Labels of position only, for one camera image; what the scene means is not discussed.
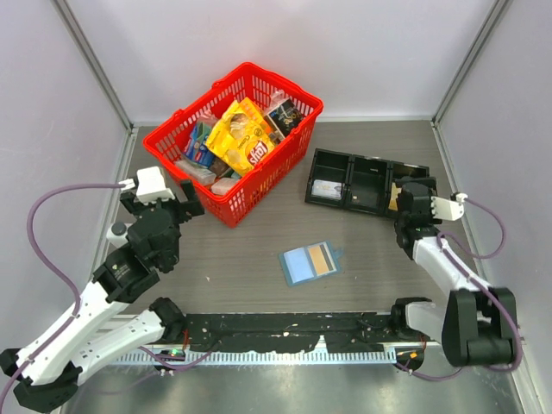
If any blue card holder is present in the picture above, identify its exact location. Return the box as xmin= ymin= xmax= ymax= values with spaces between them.
xmin=279 ymin=241 xmax=343 ymax=287

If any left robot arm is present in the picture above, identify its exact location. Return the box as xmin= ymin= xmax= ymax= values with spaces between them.
xmin=1 ymin=177 xmax=204 ymax=413

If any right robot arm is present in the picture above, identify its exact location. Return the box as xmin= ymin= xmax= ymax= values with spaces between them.
xmin=389 ymin=178 xmax=522 ymax=372

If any white card in tray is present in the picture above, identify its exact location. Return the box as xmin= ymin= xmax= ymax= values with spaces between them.
xmin=311 ymin=179 xmax=343 ymax=200

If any tan card in holder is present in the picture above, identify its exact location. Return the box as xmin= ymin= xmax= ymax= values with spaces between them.
xmin=307 ymin=242 xmax=337 ymax=277

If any clear wrapped packet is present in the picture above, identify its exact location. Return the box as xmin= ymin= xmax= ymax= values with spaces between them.
xmin=175 ymin=159 xmax=216 ymax=186

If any pink wrapped packet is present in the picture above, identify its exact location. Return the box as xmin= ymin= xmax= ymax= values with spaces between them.
xmin=210 ymin=178 xmax=239 ymax=196

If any blue green packet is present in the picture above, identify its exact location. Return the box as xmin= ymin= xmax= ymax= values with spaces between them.
xmin=183 ymin=122 xmax=215 ymax=168

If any black three-compartment tray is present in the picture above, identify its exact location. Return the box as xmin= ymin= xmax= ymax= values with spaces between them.
xmin=304 ymin=148 xmax=430 ymax=218

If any red plastic shopping basket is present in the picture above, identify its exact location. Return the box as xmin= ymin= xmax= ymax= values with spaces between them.
xmin=142 ymin=62 xmax=323 ymax=228

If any yellow Lays chips bag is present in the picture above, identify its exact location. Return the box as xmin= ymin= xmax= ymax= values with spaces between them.
xmin=205 ymin=97 xmax=276 ymax=177

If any black snack box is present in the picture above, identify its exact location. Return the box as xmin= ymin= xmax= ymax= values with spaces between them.
xmin=264 ymin=98 xmax=304 ymax=138

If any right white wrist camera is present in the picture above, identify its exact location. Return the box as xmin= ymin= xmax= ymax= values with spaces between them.
xmin=430 ymin=192 xmax=467 ymax=222

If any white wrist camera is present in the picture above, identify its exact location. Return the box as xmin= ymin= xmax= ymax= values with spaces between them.
xmin=430 ymin=192 xmax=467 ymax=222
xmin=118 ymin=166 xmax=176 ymax=205

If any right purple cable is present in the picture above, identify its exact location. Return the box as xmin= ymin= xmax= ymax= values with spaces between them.
xmin=394 ymin=198 xmax=523 ymax=381

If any purple cable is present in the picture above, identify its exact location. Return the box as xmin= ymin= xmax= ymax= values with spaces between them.
xmin=394 ymin=198 xmax=523 ymax=381
xmin=0 ymin=183 xmax=130 ymax=406

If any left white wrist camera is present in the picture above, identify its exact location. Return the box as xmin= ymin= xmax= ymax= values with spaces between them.
xmin=118 ymin=166 xmax=176 ymax=205

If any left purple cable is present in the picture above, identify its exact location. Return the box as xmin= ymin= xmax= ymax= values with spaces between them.
xmin=0 ymin=183 xmax=130 ymax=406

